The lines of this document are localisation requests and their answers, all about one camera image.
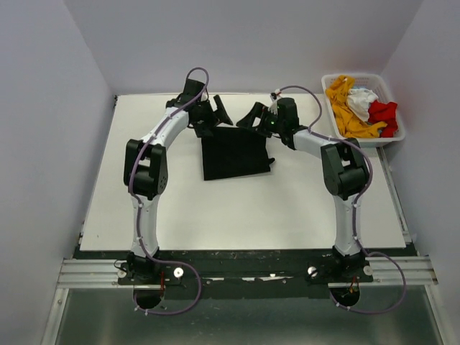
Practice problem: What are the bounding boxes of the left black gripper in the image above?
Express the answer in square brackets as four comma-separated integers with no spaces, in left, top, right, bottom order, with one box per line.
[190,95,231,138]

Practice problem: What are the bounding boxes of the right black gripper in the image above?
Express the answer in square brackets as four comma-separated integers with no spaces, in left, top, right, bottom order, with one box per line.
[236,103,285,139]

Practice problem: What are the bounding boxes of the black t shirt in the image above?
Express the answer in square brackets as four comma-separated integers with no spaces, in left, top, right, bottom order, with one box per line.
[201,127,275,181]

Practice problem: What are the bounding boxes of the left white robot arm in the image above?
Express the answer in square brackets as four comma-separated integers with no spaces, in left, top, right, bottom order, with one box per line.
[123,78,233,284]

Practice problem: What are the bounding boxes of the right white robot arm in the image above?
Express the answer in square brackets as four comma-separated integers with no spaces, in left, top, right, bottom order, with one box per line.
[236,98,372,282]

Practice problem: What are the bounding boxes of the yellow t shirt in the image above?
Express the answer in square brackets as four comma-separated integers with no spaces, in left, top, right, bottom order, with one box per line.
[325,75,387,139]

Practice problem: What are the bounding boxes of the white t shirt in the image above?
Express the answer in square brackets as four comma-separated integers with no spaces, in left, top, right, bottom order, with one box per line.
[346,88,379,122]

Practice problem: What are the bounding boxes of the white plastic laundry basket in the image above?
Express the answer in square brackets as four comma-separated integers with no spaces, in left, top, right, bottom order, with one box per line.
[321,73,405,148]

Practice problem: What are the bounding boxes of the red t shirt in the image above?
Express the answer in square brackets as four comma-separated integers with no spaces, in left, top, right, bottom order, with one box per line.
[368,101,398,138]

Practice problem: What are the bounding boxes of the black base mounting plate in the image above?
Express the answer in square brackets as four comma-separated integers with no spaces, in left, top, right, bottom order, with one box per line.
[118,249,373,300]

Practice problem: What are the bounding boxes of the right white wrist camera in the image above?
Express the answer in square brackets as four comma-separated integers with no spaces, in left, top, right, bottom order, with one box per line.
[268,89,282,116]

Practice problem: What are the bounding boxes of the aluminium frame rail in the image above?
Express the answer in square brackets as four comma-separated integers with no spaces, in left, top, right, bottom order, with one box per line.
[41,257,438,344]

